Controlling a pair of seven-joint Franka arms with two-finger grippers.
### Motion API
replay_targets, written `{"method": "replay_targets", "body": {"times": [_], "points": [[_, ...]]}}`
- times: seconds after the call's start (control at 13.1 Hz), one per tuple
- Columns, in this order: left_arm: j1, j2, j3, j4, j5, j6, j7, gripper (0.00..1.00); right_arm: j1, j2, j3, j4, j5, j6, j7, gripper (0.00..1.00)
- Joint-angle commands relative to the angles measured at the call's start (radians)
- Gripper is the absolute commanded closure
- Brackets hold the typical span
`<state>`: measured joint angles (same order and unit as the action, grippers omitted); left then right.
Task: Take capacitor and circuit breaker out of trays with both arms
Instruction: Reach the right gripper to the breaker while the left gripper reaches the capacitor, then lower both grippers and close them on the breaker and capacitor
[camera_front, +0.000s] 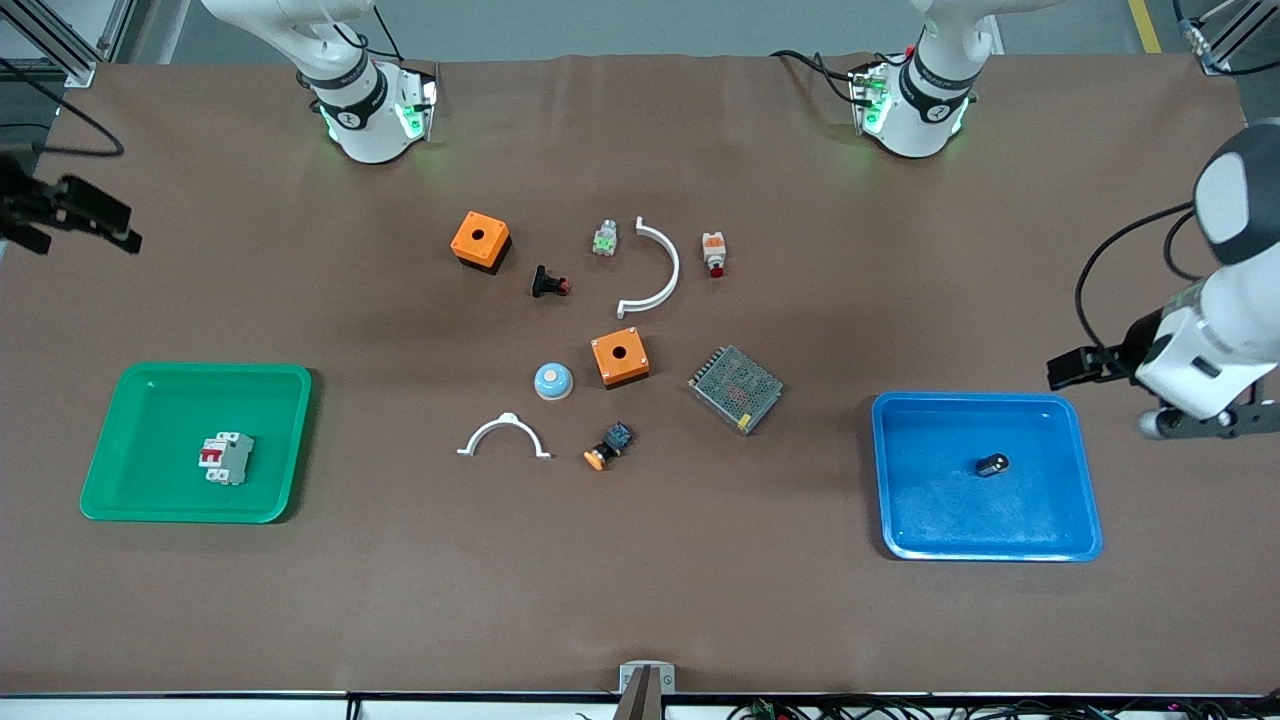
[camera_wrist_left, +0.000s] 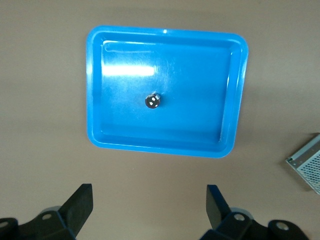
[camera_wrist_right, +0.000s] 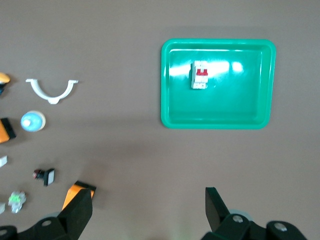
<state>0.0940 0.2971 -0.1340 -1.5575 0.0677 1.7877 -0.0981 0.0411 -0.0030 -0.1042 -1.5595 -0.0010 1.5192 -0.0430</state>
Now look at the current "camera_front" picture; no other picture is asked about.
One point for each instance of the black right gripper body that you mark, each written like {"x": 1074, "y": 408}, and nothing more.
{"x": 20, "y": 197}

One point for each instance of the black cylindrical capacitor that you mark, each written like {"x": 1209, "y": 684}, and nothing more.
{"x": 992, "y": 465}

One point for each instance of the white red circuit breaker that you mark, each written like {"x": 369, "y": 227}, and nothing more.
{"x": 232, "y": 462}

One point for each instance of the white green switch module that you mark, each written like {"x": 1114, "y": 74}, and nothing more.
{"x": 604, "y": 240}

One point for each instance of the aluminium frame profile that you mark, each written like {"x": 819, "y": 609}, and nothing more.
{"x": 1215, "y": 55}
{"x": 60, "y": 50}

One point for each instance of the black red push button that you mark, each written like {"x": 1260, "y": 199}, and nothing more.
{"x": 545, "y": 281}

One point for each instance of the orange mushroom button blue base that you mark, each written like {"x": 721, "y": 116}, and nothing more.
{"x": 616, "y": 437}

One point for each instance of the red white small switch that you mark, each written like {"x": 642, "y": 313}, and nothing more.
{"x": 713, "y": 248}

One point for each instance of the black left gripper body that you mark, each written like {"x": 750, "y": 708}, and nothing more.
{"x": 1136, "y": 341}

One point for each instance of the metal table clamp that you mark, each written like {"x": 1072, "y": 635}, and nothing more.
{"x": 628, "y": 672}

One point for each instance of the blue plastic tray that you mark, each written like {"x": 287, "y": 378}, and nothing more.
{"x": 940, "y": 500}

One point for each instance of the orange button box black base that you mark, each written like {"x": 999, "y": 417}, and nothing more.
{"x": 490, "y": 228}

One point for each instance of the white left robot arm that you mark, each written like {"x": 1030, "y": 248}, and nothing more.
{"x": 925, "y": 110}

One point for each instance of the blue round dome buzzer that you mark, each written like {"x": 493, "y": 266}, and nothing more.
{"x": 552, "y": 385}

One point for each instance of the green plastic tray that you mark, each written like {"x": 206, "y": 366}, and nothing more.
{"x": 150, "y": 420}

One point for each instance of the large white curved bracket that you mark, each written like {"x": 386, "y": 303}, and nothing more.
{"x": 675, "y": 262}

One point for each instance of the metal mesh power supply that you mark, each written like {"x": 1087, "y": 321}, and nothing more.
{"x": 735, "y": 388}

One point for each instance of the small white curved bracket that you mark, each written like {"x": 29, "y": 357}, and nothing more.
{"x": 505, "y": 420}

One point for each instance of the brown table cover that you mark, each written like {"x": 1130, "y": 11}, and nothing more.
{"x": 700, "y": 560}

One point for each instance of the all orange button box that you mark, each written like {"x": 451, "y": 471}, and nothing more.
{"x": 636, "y": 362}

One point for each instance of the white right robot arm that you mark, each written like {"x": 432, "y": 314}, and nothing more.
{"x": 360, "y": 120}

